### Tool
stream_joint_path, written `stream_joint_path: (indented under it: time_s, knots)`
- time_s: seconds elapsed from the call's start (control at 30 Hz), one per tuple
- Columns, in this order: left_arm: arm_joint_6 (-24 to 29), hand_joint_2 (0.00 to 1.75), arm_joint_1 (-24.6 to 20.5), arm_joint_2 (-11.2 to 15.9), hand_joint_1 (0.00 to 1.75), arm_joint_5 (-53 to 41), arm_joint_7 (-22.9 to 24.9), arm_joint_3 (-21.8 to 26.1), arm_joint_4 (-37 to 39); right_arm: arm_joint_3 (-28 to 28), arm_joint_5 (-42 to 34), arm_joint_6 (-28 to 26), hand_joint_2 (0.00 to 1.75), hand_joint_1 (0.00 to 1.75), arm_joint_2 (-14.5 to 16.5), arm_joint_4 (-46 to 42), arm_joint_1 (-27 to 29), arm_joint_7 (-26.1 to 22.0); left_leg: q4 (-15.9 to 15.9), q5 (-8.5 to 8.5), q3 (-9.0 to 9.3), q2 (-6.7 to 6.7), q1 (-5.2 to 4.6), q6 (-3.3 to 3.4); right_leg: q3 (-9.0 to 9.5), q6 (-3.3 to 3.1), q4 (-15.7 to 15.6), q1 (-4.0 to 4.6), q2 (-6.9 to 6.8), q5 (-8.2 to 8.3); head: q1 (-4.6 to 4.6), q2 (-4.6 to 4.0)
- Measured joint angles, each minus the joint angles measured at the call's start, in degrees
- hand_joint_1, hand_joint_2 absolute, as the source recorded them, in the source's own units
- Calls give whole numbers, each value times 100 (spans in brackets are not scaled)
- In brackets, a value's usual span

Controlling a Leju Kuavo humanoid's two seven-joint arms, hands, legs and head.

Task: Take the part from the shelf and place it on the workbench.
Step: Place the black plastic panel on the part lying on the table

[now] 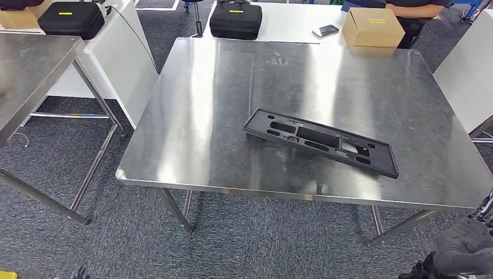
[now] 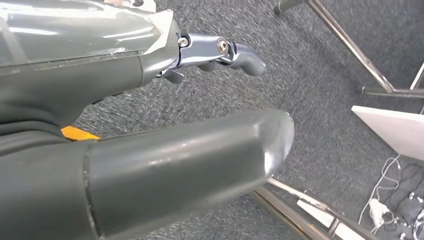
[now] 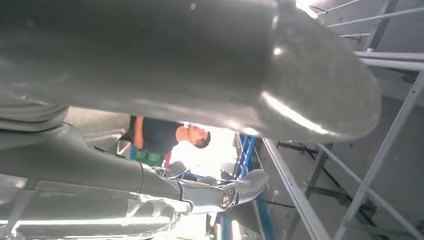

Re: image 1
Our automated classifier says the white device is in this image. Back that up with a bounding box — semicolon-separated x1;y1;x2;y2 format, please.
89;0;117;17

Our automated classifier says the stainless steel workbench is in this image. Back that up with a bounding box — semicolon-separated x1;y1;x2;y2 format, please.
115;36;493;249

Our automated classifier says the smartphone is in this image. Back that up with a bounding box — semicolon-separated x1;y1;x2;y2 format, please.
311;24;341;39

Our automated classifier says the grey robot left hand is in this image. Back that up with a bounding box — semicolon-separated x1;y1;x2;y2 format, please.
70;264;92;279

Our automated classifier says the seated person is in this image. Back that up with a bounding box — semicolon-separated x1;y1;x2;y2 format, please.
341;0;452;49

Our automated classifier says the black bag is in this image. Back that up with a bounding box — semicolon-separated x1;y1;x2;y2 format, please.
0;0;44;12

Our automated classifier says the blue wheeled trolley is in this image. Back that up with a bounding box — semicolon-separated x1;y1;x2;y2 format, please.
451;0;493;24

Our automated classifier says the thin black cable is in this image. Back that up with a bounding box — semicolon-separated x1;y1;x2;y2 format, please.
109;4;158;71

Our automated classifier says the black zip case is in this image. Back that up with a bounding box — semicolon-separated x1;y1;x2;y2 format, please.
37;1;106;41
209;1;263;41

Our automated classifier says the long black plastic part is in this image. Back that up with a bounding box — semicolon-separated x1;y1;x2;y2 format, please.
242;108;400;180

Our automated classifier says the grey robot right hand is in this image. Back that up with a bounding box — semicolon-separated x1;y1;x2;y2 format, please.
433;188;493;277

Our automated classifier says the brown cardboard box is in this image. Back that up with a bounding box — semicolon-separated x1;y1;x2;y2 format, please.
341;8;406;49
0;0;53;30

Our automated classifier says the white desk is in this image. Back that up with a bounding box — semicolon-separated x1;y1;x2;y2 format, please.
432;8;493;134
18;0;159;131
201;2;349;46

